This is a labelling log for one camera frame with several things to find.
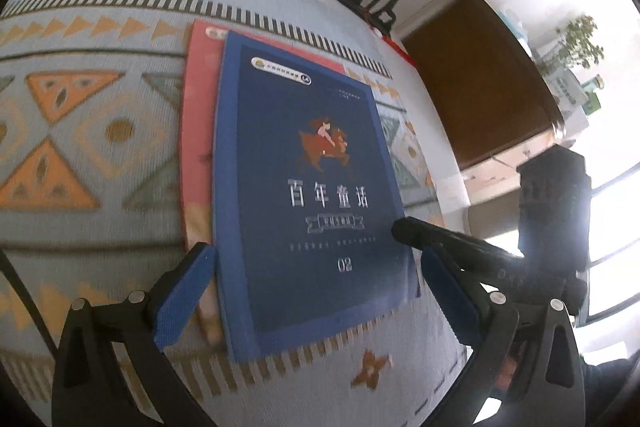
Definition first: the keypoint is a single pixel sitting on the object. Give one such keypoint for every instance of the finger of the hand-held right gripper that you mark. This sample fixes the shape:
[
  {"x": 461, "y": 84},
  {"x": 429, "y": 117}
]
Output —
[{"x": 450, "y": 239}]

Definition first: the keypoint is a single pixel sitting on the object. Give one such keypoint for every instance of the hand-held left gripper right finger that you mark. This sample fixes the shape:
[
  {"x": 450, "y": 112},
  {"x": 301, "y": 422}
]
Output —
[{"x": 447, "y": 294}]

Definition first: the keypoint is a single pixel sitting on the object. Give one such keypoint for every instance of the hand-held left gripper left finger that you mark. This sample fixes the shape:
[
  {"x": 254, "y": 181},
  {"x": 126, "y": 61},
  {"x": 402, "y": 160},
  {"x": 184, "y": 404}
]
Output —
[{"x": 185, "y": 292}]

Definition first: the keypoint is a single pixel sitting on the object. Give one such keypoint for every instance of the red cover book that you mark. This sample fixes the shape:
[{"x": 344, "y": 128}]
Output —
[{"x": 197, "y": 147}]

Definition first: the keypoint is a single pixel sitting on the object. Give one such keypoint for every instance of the dark blue cover book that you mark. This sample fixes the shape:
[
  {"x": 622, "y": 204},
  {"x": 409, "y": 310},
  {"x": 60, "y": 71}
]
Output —
[{"x": 300, "y": 132}]

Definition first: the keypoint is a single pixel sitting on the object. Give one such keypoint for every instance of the person's right forearm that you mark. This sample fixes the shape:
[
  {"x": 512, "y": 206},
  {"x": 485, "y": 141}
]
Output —
[{"x": 607, "y": 387}]

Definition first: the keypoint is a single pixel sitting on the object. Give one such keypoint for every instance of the person's right hand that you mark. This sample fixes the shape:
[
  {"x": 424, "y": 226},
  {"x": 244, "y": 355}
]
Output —
[{"x": 506, "y": 369}]

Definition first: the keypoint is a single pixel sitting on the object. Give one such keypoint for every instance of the small green box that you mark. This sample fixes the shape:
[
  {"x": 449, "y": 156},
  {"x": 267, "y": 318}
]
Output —
[{"x": 592, "y": 99}]

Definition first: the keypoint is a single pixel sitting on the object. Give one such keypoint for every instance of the white green picture carton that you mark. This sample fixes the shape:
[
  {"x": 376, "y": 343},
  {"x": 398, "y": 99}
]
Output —
[{"x": 567, "y": 89}]

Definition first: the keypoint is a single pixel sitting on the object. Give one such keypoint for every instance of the brown wooden cabinet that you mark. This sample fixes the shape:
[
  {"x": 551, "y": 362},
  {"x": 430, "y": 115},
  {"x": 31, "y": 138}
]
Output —
[{"x": 480, "y": 92}]

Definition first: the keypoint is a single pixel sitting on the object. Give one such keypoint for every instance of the blue patterned mat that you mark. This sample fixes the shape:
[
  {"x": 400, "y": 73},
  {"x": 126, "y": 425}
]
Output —
[{"x": 100, "y": 147}]

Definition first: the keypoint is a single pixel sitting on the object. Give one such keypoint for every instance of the leafy plant in vase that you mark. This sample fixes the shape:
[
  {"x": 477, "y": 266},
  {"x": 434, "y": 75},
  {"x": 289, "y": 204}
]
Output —
[{"x": 575, "y": 39}]

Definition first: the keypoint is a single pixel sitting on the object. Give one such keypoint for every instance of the light blue tissue box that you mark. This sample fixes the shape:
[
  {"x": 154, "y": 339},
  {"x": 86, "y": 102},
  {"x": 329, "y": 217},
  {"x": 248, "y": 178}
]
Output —
[{"x": 515, "y": 27}]

